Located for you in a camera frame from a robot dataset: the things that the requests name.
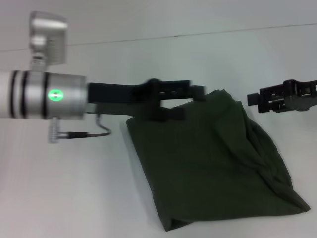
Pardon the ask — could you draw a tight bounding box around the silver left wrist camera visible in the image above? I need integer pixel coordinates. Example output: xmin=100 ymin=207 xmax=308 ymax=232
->
xmin=29 ymin=11 xmax=69 ymax=67

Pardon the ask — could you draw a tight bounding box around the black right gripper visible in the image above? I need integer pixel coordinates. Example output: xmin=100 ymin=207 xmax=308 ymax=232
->
xmin=247 ymin=79 xmax=317 ymax=114

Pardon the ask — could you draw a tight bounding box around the dark green FREE t-shirt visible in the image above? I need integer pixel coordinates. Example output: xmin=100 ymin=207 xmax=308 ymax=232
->
xmin=125 ymin=89 xmax=312 ymax=226

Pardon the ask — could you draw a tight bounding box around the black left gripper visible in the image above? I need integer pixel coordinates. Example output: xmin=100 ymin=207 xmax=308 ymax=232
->
xmin=86 ymin=79 xmax=207 ymax=122

